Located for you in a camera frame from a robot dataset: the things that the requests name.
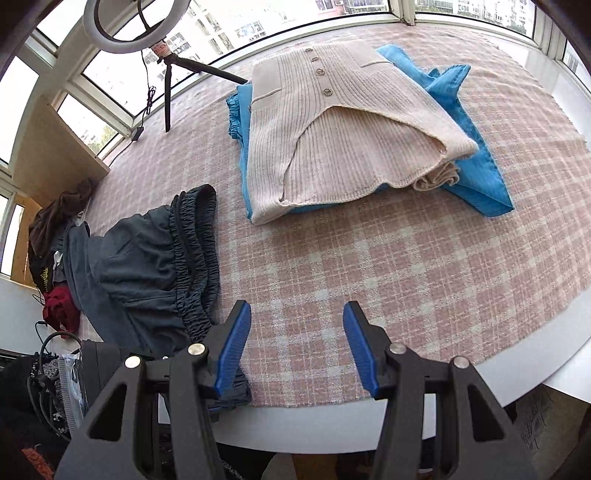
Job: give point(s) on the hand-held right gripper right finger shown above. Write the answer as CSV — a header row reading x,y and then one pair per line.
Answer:
x,y
362,346

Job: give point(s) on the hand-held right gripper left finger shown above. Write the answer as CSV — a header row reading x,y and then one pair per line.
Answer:
x,y
233,341

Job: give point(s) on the dark grey elastic-waist pants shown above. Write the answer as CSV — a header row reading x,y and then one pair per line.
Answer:
x,y
138,267

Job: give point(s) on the pink plaid tablecloth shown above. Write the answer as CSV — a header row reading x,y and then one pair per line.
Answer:
x,y
369,258

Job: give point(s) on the clear plastic bag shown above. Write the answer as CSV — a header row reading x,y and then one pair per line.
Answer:
x,y
74,387

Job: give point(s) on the red garment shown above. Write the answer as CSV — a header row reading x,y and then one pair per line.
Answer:
x,y
60,307

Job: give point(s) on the blue garment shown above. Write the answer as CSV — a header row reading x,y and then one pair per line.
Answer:
x,y
480,175

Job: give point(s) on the black garment with yellow print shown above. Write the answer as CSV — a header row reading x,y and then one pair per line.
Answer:
x,y
39,267

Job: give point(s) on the beige ribbed knit cardigan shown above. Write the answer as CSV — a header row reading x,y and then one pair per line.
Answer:
x,y
332,138

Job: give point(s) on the brown garment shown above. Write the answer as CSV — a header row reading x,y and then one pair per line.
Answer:
x,y
60,207

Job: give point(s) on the black power adapter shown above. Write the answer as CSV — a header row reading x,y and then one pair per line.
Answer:
x,y
137,134

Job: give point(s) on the wooden cabinet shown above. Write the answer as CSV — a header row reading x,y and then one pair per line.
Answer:
x,y
55,157

